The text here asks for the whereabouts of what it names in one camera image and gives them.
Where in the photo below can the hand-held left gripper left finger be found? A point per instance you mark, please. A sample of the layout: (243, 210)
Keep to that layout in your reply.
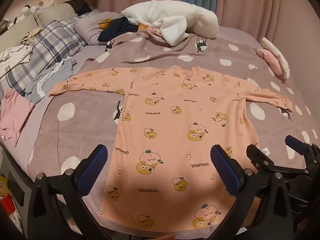
(91, 165)

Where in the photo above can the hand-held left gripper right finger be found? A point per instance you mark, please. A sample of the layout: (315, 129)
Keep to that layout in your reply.
(223, 166)

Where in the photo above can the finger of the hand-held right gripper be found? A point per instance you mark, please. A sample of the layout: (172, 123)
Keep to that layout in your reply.
(295, 142)
(253, 153)

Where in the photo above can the peach cartoon print shirt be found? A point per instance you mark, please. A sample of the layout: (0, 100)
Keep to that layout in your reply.
(175, 130)

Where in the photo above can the white clothes pile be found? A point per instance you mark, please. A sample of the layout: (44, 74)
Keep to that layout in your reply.
(10, 65)

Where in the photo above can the mauve polka dot blanket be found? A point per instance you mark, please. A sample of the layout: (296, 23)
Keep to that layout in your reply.
(82, 135)

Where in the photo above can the lilac bed sheet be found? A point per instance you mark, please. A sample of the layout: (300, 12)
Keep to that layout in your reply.
(37, 122)

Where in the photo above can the folded pink garment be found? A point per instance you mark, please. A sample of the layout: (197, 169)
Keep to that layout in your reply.
(271, 60)

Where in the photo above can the folded white garment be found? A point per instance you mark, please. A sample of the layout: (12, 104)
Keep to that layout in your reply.
(280, 55)

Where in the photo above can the pink cloth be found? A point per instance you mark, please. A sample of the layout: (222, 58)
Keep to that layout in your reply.
(15, 115)

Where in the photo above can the red plastic bag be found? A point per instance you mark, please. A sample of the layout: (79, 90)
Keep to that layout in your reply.
(7, 202)

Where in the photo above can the blue-grey ruffled garment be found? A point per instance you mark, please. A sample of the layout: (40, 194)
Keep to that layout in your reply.
(60, 70)

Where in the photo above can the navy garment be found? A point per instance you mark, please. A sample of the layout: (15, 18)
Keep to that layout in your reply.
(117, 28)

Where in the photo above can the lilac pillow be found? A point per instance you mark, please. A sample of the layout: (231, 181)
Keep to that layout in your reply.
(86, 26)

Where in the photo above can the mustard yellow cloth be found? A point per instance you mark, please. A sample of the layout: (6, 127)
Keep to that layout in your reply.
(104, 23)

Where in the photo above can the cream patterned cloth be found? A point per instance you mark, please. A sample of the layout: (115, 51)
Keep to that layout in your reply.
(32, 35)

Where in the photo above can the pink curtain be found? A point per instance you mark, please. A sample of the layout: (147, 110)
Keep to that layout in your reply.
(250, 0)

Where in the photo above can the beige cushion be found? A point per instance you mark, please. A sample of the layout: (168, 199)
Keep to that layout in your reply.
(17, 30)
(55, 13)

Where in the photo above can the black cushion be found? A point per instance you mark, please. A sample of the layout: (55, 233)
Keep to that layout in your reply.
(80, 7)

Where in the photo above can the white fleece garment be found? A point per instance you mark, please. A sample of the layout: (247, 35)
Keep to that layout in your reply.
(175, 15)

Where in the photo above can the multicoloured cloth pile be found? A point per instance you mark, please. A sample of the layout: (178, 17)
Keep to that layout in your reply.
(5, 25)

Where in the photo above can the white plush toy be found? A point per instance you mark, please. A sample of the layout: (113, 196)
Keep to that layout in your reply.
(25, 10)
(47, 3)

